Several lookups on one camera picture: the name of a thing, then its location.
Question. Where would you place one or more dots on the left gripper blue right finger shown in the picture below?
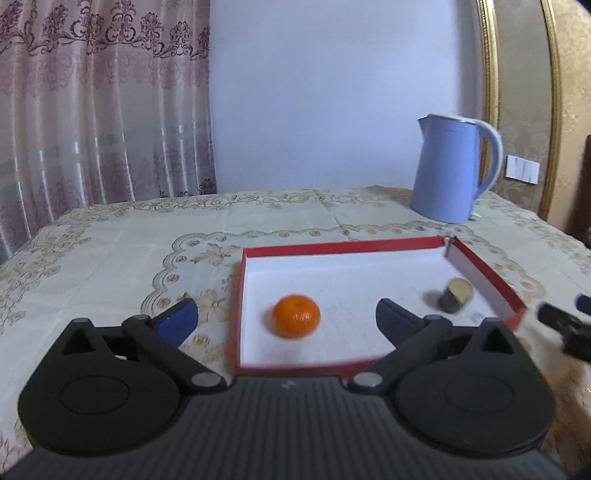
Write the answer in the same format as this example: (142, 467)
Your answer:
(416, 342)

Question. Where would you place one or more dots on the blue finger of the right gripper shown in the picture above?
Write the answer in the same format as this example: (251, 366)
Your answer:
(575, 334)
(583, 304)

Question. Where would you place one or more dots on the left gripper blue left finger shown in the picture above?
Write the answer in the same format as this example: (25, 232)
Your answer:
(157, 340)

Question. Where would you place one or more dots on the dark sugarcane piece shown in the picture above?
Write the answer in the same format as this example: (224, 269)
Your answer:
(457, 294)

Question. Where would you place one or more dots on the wooden headboard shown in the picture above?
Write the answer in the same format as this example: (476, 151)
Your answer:
(579, 223)

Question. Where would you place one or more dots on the beige embroidered tablecloth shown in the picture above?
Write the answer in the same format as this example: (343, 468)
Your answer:
(108, 262)

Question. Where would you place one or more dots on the red shallow cardboard tray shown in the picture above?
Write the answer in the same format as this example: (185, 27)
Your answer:
(347, 280)

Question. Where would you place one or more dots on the orange tangerine in tray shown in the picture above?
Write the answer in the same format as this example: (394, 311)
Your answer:
(296, 316)

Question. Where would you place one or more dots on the blue electric kettle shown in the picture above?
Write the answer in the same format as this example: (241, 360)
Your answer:
(447, 183)

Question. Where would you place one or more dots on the pink floral curtain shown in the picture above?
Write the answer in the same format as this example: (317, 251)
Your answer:
(101, 102)

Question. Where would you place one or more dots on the white wall switch panel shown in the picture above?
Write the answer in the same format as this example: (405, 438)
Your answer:
(523, 170)

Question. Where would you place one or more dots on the gold arched frame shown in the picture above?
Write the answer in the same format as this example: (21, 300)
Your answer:
(522, 92)

